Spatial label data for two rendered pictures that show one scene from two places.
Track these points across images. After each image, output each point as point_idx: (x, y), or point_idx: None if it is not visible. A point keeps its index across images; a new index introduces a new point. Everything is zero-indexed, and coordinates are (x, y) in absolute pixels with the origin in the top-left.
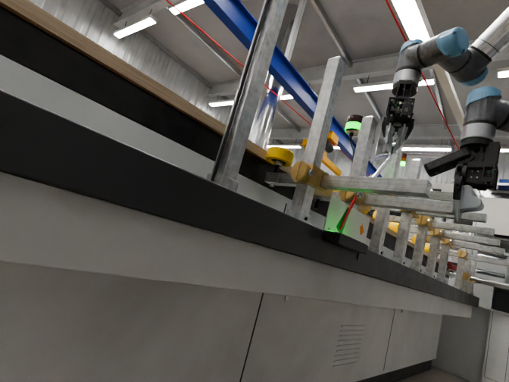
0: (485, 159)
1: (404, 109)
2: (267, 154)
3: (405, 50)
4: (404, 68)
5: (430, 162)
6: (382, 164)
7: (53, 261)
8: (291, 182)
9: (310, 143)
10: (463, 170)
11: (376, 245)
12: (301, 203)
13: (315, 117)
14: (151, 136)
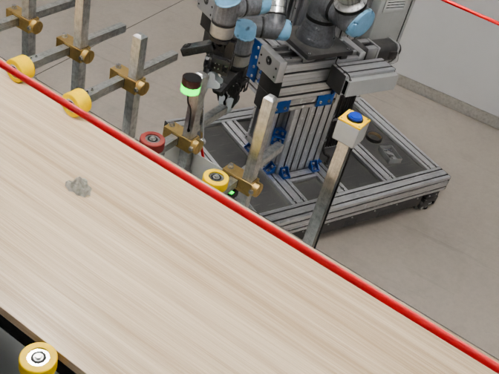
0: (243, 75)
1: (230, 66)
2: (221, 191)
3: (236, 7)
4: (234, 27)
5: (224, 90)
6: (203, 107)
7: None
8: (229, 192)
9: (256, 168)
10: (238, 89)
11: (133, 136)
12: (249, 202)
13: (261, 150)
14: None
